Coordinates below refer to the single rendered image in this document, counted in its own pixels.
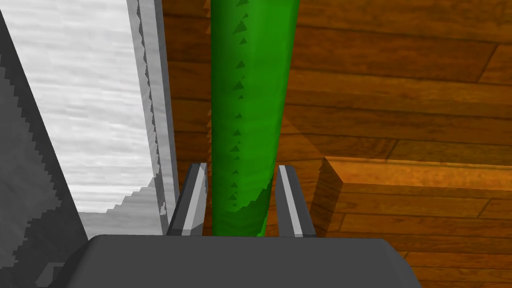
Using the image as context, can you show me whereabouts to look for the white door leaf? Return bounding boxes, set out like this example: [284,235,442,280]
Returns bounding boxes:
[0,0,180,237]

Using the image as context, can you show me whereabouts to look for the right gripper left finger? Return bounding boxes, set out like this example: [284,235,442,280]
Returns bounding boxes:
[166,162,209,237]

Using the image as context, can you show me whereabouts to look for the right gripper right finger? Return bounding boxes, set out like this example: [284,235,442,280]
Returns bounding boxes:
[274,164,317,238]

